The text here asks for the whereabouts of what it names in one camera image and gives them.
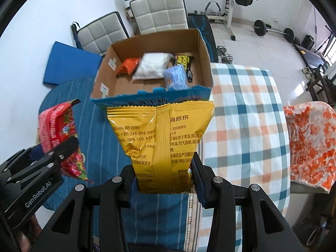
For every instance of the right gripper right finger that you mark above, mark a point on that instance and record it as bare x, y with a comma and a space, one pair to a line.
213, 192

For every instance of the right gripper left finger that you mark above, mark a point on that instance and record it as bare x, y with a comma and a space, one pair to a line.
117, 193

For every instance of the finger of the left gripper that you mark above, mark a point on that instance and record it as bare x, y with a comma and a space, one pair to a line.
36, 153
60, 153

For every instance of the red floral snack bag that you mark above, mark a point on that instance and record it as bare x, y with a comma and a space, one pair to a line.
56, 125

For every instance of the yellow snack bag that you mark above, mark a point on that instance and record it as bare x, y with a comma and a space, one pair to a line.
161, 142

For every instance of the orange snack bag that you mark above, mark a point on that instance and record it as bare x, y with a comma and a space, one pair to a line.
128, 66

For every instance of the white soft plastic pack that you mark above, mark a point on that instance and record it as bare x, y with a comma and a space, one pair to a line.
152, 66

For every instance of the black shoe shine wipes pack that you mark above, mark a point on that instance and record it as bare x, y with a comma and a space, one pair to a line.
185, 61

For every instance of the light blue tissue pack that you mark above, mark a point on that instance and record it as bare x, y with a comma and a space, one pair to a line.
175, 78

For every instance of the person's left hand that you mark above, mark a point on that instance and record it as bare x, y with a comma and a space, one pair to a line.
30, 232

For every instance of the blue striped bed cover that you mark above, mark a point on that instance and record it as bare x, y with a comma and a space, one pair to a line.
164, 220

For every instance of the plaid checkered blanket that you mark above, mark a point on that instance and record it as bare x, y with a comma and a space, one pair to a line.
247, 140

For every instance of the blue foam mat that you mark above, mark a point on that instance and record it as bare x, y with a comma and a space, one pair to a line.
67, 63

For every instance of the left grey quilted cushion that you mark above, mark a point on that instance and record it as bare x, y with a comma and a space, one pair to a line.
99, 35

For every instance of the grey quilted cushion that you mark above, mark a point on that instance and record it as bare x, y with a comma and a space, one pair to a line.
99, 35
153, 16

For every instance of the orange white floral blanket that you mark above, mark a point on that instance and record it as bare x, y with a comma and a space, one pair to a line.
311, 128

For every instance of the open cardboard box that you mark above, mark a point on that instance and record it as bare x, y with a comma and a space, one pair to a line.
110, 90

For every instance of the chrome dumbbell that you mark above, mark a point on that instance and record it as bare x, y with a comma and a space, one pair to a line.
225, 57

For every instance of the dark wooden stool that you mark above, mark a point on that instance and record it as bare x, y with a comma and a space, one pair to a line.
321, 84

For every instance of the right grey quilted cushion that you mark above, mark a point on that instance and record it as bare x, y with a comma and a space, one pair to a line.
153, 16

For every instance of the black treadmill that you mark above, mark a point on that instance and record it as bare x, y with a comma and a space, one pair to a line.
311, 59

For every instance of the floor barbell black plates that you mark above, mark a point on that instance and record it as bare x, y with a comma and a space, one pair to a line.
260, 29

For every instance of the black blue workout bench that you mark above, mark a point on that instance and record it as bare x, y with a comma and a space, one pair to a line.
202, 23

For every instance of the white squat rack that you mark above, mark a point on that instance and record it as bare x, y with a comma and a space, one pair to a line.
224, 15

